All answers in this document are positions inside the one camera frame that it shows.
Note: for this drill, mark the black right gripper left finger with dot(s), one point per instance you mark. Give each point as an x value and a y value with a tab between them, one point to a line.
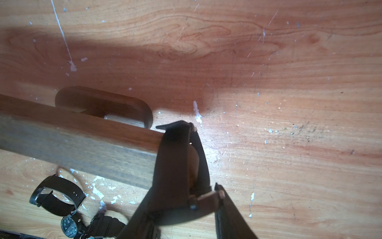
141	225

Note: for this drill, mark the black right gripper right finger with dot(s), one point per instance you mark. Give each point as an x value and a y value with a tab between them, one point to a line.
229	223

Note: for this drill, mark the black watch placed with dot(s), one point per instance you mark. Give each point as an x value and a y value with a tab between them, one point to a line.
181	189

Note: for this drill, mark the black slim round watch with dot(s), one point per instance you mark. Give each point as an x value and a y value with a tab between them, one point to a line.
58	196

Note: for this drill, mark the dark wooden watch stand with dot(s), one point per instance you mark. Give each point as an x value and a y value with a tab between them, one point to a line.
94	131

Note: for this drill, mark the black chunky sport watch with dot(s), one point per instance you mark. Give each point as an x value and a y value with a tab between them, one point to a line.
103	226

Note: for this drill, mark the black watch dark red dial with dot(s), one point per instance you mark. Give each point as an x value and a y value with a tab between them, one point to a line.
72	226

